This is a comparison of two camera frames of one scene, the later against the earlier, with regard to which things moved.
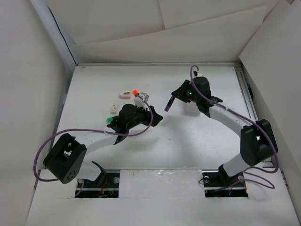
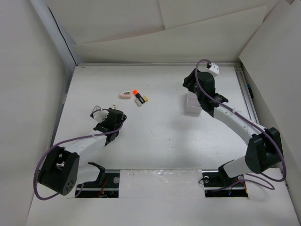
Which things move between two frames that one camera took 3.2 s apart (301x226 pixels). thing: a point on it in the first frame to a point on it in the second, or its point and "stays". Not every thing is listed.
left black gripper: x=147 y=117 to x=121 y=122
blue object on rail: x=250 y=90 stays
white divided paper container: x=191 y=109 stays
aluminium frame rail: x=249 y=104 stays
